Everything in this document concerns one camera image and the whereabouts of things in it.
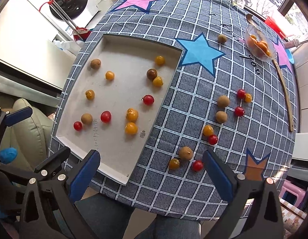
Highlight brown longan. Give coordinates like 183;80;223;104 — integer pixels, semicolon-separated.
217;95;230;109
217;34;228;44
178;146;193;161
215;111;228;123
90;58;102;70
81;113;93;125

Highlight red cherry tomato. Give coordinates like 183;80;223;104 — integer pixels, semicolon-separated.
208;134;218;145
142;94;155;106
234;106;245;117
73;121;83;132
192;160;204;172
100;111;112;123
237;89;246;100

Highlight yellow cherry tomato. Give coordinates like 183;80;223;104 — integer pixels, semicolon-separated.
85;90;95;101
203;125;214;137
155;56;165;66
125;122;138;135
244;93;252;103
105;71;115;81
169;158;180;170
152;76;164;87

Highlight large yellow tomato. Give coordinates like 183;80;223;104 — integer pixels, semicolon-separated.
125;108;139;122

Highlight dark brown tomato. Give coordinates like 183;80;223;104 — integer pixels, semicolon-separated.
146;69;157;81

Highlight beige sofa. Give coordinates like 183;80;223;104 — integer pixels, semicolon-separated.
0;98;53;171

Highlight pink plastic stool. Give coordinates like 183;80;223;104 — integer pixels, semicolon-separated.
279;180;306;208

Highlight patterned wrapped box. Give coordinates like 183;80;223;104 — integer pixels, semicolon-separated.
279;198;307;238

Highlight white rectangular tray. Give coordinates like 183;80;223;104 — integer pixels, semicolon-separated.
55;34;182;185

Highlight checkered star tablecloth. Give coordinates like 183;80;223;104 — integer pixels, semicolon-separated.
49;0;296;220

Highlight red mop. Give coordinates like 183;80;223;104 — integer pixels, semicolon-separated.
48;0;91;42

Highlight glass fruit bowl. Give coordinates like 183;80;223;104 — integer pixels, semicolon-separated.
244;24;278;62

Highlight blue plastic basin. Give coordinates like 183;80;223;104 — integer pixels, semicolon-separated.
285;49;294;64

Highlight orange tangerines in bowl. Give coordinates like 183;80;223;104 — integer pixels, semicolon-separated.
247;35;271;57

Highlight long wooden stick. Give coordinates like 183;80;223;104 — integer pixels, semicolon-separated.
246;13;295;133

